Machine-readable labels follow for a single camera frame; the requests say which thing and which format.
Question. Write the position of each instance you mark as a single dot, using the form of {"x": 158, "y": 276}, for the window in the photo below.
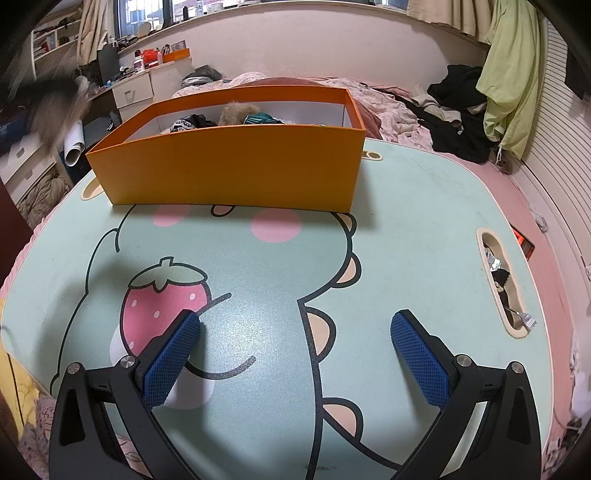
{"x": 143, "y": 14}

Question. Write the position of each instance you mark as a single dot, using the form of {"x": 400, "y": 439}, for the white slatted wall panel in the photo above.
{"x": 563, "y": 161}

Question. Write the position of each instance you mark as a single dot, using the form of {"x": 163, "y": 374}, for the rolled white paper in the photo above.
{"x": 74, "y": 147}

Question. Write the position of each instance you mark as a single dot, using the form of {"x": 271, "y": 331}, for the beige knit blanket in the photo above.
{"x": 44, "y": 201}

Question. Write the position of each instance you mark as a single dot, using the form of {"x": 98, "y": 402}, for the brown fur pompom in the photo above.
{"x": 238, "y": 113}

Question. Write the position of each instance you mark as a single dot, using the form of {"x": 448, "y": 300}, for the light green hanging shirt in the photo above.
{"x": 508, "y": 69}

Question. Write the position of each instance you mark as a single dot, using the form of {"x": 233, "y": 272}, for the white wall shelf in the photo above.
{"x": 55, "y": 46}

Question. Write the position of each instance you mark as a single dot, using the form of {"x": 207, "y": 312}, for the grey coiled cloth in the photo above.
{"x": 203, "y": 76}

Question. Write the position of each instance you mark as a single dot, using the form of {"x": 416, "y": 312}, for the mint cartoon print desktop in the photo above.
{"x": 415, "y": 207}

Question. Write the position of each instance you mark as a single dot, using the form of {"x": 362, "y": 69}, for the black snack wrapper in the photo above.
{"x": 501, "y": 282}

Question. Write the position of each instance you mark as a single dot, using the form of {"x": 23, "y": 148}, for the pile of black clothes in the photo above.
{"x": 461, "y": 143}

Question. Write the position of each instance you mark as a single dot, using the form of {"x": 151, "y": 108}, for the black and red card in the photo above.
{"x": 524, "y": 242}

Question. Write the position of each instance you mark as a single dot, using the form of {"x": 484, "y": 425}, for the pink quilted floral blanket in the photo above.
{"x": 37, "y": 415}

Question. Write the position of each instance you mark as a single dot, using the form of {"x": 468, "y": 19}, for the pink floral quilt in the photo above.
{"x": 392, "y": 124}

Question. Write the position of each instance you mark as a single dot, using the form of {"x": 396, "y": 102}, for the black lace scrunchie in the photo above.
{"x": 184, "y": 124}

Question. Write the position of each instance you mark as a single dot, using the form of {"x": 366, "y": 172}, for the white desk with drawer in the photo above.
{"x": 134, "y": 92}

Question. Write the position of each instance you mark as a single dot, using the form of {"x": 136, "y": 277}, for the red bag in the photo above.
{"x": 150, "y": 56}

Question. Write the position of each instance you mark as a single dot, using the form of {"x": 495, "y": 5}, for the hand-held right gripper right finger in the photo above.
{"x": 420, "y": 364}

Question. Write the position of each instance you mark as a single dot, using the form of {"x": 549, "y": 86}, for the crumpled silver foil wrapper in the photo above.
{"x": 493, "y": 262}

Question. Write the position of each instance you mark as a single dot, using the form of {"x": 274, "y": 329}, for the white drawer unit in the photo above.
{"x": 27, "y": 170}

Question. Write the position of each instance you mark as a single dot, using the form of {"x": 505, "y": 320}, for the yellow cloth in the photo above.
{"x": 18, "y": 383}

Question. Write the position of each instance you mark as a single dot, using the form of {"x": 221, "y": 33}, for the small orange box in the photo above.
{"x": 176, "y": 55}

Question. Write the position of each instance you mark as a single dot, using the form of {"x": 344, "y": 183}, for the beige curtain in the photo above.
{"x": 97, "y": 27}
{"x": 443, "y": 16}

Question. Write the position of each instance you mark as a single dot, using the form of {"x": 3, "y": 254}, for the orange cardboard box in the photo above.
{"x": 231, "y": 166}

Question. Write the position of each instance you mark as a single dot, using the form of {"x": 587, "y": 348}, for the green toy car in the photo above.
{"x": 258, "y": 118}

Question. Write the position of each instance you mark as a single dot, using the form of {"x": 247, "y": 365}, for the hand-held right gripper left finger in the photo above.
{"x": 171, "y": 360}

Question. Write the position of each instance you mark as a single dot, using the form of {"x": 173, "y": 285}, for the flat silver wrapper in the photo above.
{"x": 524, "y": 319}

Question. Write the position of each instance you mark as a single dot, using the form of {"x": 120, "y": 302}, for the pink bed sheet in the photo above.
{"x": 545, "y": 277}

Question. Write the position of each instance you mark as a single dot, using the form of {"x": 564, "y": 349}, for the dark hanging cloth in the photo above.
{"x": 579, "y": 69}

